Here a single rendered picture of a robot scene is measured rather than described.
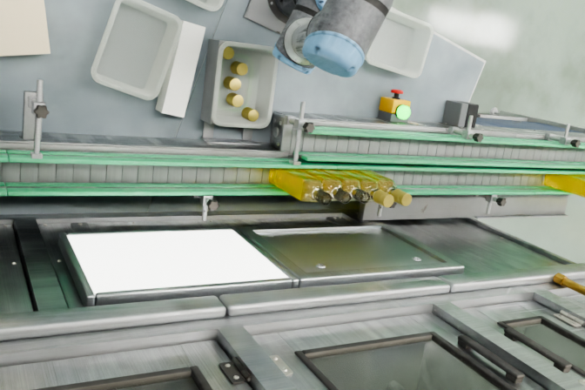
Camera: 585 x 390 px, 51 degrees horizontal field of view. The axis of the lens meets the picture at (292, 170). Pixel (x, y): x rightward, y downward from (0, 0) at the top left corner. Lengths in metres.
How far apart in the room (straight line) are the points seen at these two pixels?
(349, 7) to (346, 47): 0.07
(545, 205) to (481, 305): 1.03
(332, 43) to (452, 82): 1.08
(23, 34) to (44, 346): 0.75
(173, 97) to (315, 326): 0.72
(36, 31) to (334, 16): 0.70
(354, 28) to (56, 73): 0.78
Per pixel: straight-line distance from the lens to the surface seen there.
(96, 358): 1.06
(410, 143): 1.94
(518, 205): 2.36
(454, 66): 2.18
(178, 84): 1.62
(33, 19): 1.52
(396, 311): 1.33
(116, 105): 1.65
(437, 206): 2.08
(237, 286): 1.24
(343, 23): 1.16
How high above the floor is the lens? 2.34
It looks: 58 degrees down
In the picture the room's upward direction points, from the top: 118 degrees clockwise
